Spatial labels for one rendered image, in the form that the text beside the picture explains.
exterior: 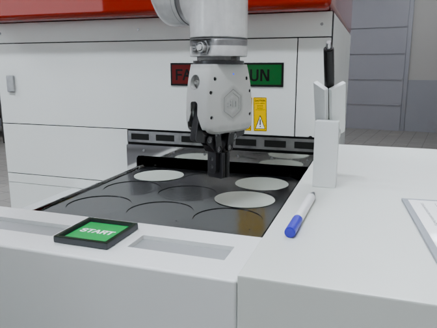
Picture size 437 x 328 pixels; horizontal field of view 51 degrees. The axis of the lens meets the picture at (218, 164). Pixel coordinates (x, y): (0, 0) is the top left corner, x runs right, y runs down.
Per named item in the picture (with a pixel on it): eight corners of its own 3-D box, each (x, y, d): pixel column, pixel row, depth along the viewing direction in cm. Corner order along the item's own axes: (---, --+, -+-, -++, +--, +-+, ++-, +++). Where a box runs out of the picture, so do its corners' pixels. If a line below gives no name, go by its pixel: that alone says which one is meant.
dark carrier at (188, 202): (145, 168, 101) (145, 166, 101) (300, 181, 90) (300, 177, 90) (39, 215, 69) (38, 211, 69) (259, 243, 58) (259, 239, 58)
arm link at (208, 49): (216, 36, 60) (216, 60, 60) (259, 40, 66) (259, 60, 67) (175, 39, 65) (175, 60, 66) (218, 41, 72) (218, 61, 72)
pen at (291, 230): (309, 188, 53) (284, 226, 41) (317, 189, 53) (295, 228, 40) (309, 196, 54) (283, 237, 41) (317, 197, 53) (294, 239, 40)
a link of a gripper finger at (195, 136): (184, 129, 63) (205, 151, 66) (210, 85, 65) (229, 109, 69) (178, 127, 64) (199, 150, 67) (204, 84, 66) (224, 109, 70)
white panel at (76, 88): (15, 179, 122) (0, 24, 114) (324, 208, 97) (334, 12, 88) (6, 181, 119) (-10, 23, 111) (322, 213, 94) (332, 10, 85)
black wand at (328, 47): (334, 45, 51) (335, 38, 52) (321, 45, 51) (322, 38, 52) (335, 165, 65) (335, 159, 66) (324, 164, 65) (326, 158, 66)
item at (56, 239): (89, 222, 46) (88, 217, 46) (138, 228, 44) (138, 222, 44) (52, 242, 41) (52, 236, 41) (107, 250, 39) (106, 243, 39)
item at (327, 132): (313, 176, 64) (318, 79, 61) (342, 178, 62) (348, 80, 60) (307, 187, 58) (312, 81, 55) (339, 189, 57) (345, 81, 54)
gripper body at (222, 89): (212, 53, 60) (212, 136, 62) (260, 54, 67) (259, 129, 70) (175, 54, 65) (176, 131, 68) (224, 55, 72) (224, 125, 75)
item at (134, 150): (131, 182, 108) (129, 142, 106) (318, 198, 94) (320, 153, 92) (127, 183, 106) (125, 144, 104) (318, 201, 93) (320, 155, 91)
